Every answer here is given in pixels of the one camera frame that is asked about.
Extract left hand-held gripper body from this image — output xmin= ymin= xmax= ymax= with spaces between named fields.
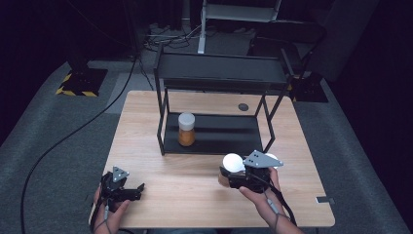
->
xmin=99 ymin=166 xmax=137 ymax=211

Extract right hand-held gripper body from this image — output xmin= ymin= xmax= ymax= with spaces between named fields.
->
xmin=239 ymin=149 xmax=284 ymax=193

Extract white-lidded jar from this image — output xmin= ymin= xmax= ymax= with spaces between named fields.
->
xmin=217 ymin=152 xmax=246 ymax=189

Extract black two-tier metal rack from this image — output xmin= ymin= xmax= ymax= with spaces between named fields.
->
xmin=153 ymin=43 xmax=295 ymax=156

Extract amber jar with white lid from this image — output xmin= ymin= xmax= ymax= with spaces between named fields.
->
xmin=177 ymin=111 xmax=197 ymax=147

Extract person's right hand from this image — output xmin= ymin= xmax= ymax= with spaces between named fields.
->
xmin=239 ymin=168 xmax=286 ymax=227

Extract person's left hand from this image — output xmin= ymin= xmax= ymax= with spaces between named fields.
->
xmin=92 ymin=186 xmax=131 ymax=232

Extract black stand base yellow stripes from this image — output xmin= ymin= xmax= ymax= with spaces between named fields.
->
xmin=55 ymin=55 xmax=109 ymax=98

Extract white metal stand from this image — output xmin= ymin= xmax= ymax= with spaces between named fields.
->
xmin=197 ymin=0 xmax=282 ymax=55

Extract grey fabric panel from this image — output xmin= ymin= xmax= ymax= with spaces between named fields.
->
xmin=310 ymin=0 xmax=380 ymax=83

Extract left hand-held gripper cable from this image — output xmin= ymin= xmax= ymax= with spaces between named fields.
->
xmin=90 ymin=194 xmax=113 ymax=234

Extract hand-held gripper cable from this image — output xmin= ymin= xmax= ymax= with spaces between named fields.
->
xmin=90 ymin=194 xmax=113 ymax=234
xmin=256 ymin=175 xmax=298 ymax=228

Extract right hand-held gripper cable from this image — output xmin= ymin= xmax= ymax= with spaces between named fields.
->
xmin=256 ymin=175 xmax=298 ymax=228

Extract thick black floor cable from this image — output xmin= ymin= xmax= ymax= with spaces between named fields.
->
xmin=19 ymin=55 xmax=139 ymax=234

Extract thin black floor cable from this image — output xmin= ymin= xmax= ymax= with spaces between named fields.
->
xmin=137 ymin=58 xmax=155 ymax=92

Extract tangle of floor cables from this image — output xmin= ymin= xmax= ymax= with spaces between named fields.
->
xmin=144 ymin=22 xmax=218 ymax=53

